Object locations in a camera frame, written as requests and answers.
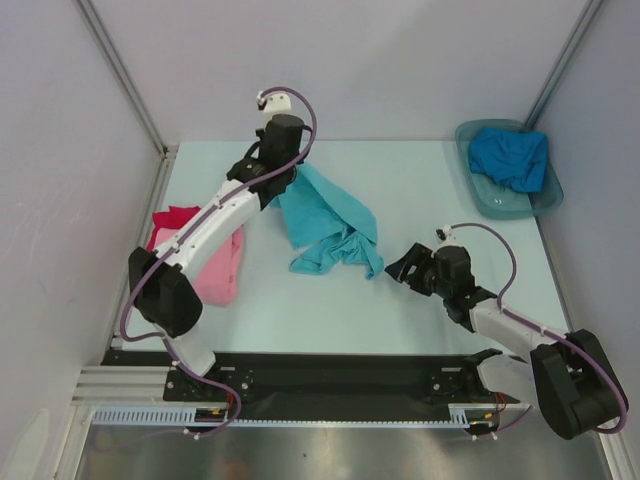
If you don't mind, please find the light blue t-shirt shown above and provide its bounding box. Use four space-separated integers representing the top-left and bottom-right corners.
273 164 384 280

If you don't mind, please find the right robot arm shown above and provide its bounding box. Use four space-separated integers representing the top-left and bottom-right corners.
385 243 629 440

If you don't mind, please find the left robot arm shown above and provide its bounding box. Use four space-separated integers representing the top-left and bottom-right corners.
127 113 316 400

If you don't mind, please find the translucent blue plastic bin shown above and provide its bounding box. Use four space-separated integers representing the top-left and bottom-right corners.
455 119 564 220

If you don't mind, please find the red folded t-shirt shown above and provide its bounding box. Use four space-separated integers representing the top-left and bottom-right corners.
146 206 200 251

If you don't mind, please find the dark blue crumpled t-shirt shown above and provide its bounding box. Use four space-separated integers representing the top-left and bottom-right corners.
469 128 549 193

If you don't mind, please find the pink folded t-shirt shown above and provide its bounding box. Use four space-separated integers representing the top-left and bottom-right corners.
149 227 247 309

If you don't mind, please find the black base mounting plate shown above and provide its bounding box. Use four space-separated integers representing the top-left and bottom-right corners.
102 349 525 427

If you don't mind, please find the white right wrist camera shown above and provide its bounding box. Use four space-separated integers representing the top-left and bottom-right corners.
436 225 459 249

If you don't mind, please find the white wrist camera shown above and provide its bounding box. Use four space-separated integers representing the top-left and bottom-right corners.
436 225 459 249
257 91 292 122

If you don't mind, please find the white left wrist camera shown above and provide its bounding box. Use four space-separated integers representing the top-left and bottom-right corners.
257 91 292 122

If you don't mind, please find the aluminium frame rail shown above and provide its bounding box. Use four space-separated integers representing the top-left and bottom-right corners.
72 366 169 406

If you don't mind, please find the light blue cable duct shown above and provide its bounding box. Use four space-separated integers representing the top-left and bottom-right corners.
93 406 228 427

